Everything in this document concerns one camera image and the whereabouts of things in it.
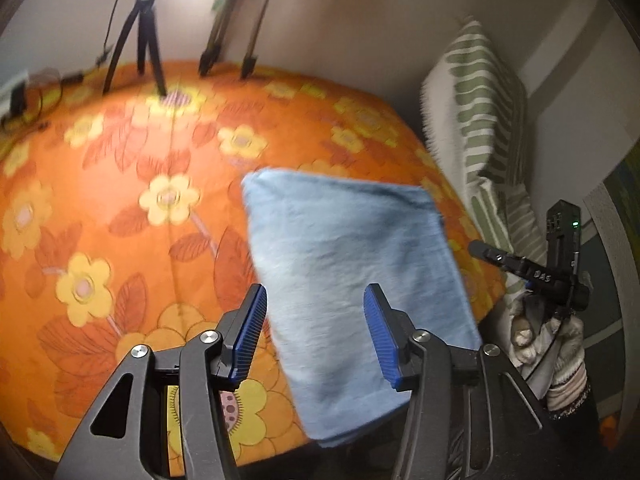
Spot white power strip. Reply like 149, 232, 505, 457
0, 70, 29, 118

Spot black cable on bed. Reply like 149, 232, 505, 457
0, 0, 126, 134

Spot small black tripod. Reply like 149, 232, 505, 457
103, 0, 168, 98

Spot black power adapter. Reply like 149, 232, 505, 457
10, 84, 27, 117

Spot green striped white pillow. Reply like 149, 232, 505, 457
418, 19, 551, 306

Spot striped sleeve forearm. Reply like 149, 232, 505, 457
549, 384, 608, 479

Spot right gloved hand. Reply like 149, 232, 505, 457
487, 292, 588, 412

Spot orange floral bedsheet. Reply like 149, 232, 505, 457
1, 62, 504, 472

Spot light blue denim pants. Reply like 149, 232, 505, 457
242, 169, 480, 448

